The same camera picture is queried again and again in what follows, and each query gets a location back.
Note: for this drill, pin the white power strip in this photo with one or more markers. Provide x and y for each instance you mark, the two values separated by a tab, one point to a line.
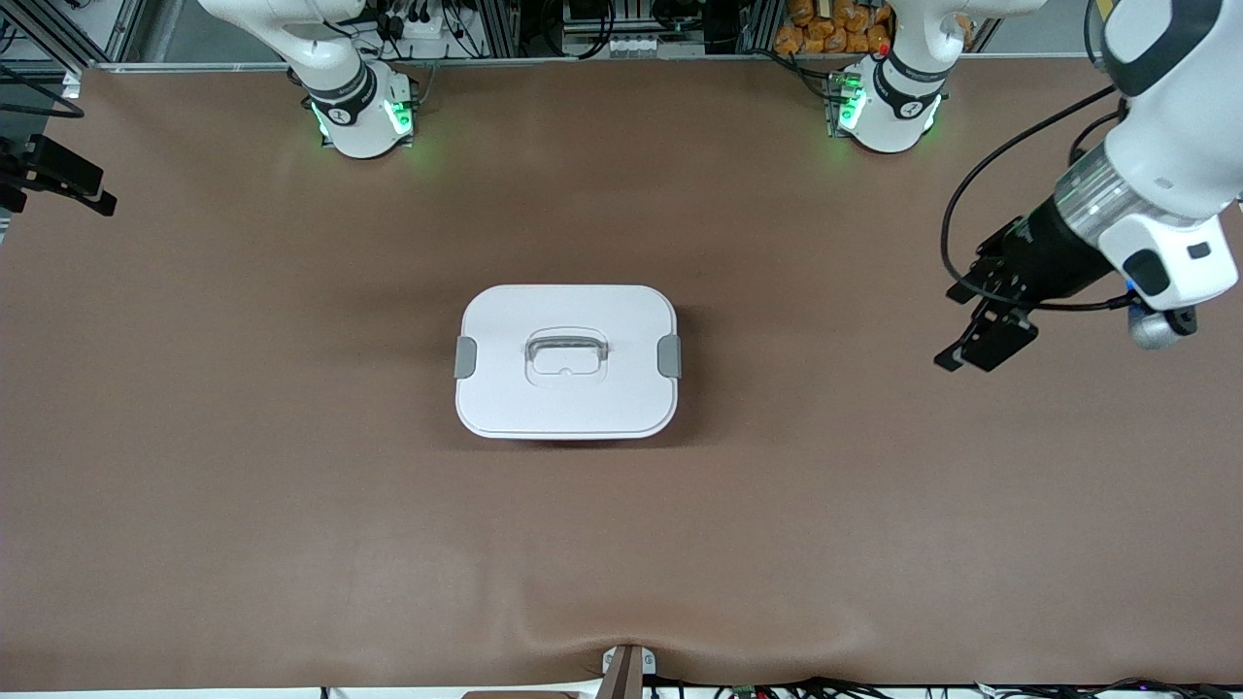
422	29

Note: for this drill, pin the pile of orange objects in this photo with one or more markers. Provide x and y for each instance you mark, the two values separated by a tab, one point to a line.
825	34

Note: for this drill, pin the aluminium frame strut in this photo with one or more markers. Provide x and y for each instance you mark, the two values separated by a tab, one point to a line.
500	24
757	24
126	29

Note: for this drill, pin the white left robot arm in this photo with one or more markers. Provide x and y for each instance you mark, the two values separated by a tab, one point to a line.
1175	146

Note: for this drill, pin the grey bracket with brown post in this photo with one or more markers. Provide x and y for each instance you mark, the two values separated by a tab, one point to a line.
626	675

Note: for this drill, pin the white connector strip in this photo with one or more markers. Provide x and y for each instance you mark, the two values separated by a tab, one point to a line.
636	45

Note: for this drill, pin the white box lid grey clips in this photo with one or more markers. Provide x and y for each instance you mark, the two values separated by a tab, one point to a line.
602	398

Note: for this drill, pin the brown table mat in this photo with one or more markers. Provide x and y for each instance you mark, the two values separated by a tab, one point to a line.
874	485

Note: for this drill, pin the aluminium table edge rail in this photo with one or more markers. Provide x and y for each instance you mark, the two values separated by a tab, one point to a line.
631	61

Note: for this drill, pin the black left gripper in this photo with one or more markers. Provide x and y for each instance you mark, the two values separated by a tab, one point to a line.
1051	249

